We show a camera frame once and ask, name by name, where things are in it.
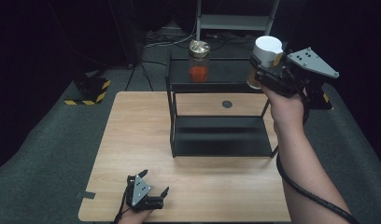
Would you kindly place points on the grey metal stand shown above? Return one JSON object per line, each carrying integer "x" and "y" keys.
{"x": 233, "y": 21}

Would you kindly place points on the black yellow striped base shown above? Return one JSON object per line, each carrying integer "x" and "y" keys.
{"x": 92, "y": 90}
{"x": 324, "y": 101}

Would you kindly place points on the grey tape strip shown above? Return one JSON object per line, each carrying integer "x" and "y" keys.
{"x": 86, "y": 195}

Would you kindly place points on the dark round table grommet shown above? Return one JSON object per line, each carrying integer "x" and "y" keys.
{"x": 227, "y": 104}

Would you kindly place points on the black tripod legs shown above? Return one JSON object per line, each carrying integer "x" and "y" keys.
{"x": 145, "y": 73}

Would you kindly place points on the glass jar with gold lid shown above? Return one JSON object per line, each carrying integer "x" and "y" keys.
{"x": 199, "y": 67}

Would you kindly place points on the white lidded paper cup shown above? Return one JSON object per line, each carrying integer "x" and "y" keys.
{"x": 267, "y": 48}

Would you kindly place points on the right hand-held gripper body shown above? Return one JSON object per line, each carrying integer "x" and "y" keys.
{"x": 310, "y": 63}

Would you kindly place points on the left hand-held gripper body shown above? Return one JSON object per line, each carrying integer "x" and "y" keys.
{"x": 140, "y": 193}

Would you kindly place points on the person's right hand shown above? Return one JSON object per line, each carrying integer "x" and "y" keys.
{"x": 286, "y": 110}

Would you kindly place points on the black two-tier metal shelf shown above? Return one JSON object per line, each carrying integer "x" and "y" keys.
{"x": 222, "y": 137}

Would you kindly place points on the person's left hand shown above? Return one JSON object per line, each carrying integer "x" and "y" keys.
{"x": 134, "y": 216}

